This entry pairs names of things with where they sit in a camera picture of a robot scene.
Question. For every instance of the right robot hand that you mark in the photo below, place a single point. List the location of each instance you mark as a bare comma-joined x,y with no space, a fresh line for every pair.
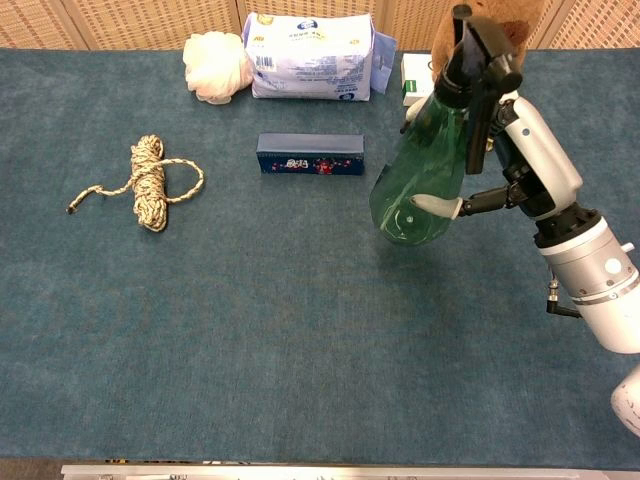
542,155

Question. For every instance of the woven wicker folding screen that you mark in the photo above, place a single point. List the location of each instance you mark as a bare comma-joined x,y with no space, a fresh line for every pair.
150,20

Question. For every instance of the white blue tissue pack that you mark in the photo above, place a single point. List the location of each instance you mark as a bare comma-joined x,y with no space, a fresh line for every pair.
310,55

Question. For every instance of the dark blue rectangular box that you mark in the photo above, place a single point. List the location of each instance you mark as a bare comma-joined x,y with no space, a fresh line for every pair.
310,142

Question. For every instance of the teal table cloth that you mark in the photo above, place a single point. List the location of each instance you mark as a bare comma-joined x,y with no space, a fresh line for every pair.
250,325

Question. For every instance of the silver metal rail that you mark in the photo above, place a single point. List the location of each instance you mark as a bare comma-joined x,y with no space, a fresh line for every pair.
300,472

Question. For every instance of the brown plush toy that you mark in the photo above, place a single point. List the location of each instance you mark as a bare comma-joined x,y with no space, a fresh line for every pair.
442,45

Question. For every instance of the white box green label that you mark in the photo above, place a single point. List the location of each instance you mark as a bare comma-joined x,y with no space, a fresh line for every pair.
415,70

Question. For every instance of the green spray bottle black trigger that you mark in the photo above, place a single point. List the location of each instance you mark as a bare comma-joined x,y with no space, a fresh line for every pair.
425,165

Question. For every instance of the white mesh bath sponge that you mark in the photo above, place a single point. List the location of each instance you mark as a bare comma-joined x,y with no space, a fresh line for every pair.
215,67

